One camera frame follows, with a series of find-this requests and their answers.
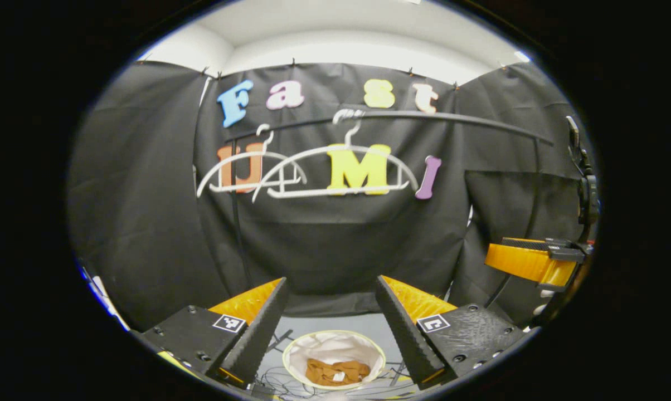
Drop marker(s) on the white clothes hanger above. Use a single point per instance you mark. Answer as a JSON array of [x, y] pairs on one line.
[[313, 193], [263, 151]]

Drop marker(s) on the black backdrop cloth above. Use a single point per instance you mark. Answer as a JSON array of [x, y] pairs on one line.
[[324, 250]]

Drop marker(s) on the white round laundry hamper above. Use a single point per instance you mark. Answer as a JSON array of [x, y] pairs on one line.
[[335, 348]]

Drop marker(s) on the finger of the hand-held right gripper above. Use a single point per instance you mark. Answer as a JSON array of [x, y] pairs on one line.
[[530, 243]]

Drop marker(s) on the black tripod mount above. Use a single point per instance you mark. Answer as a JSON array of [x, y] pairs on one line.
[[587, 195]]

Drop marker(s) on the empty white clothes hanger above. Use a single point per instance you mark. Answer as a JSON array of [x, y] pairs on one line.
[[263, 151]]

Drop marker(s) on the black clothes rail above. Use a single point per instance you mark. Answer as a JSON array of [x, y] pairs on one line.
[[452, 117]]

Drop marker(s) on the brown jacket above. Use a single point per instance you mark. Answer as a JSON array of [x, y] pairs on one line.
[[327, 372]]

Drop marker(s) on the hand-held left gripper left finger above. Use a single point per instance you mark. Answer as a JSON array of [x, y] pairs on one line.
[[257, 345]]

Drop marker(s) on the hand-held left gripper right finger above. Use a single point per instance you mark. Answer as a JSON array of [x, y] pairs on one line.
[[408, 340]]

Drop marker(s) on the small ceiling light panel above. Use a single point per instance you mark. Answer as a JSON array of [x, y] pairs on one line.
[[522, 55]]

